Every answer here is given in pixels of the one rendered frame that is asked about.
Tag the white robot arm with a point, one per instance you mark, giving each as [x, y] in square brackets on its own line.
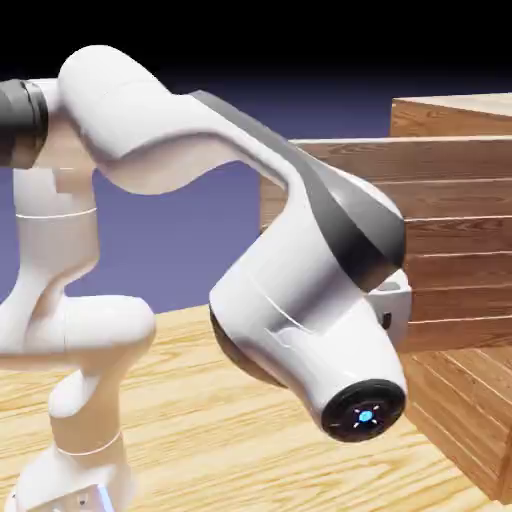
[168, 124]

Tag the slatted wooden cabinet door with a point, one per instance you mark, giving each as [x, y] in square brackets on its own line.
[464, 404]
[456, 200]

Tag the light wood cabinet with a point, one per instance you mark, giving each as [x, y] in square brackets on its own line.
[452, 116]

